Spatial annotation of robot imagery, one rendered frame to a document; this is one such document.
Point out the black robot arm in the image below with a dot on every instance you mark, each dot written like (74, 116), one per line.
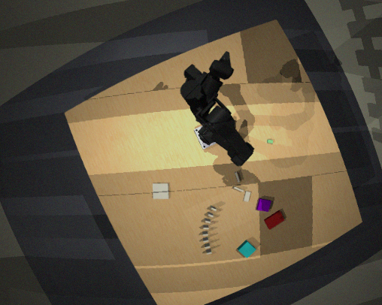
(218, 125)

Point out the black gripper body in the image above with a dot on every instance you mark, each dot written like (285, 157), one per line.
(211, 83)

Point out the red rectangular block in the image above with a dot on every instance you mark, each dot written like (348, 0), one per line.
(274, 219)

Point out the teal block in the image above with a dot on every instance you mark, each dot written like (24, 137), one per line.
(246, 248)

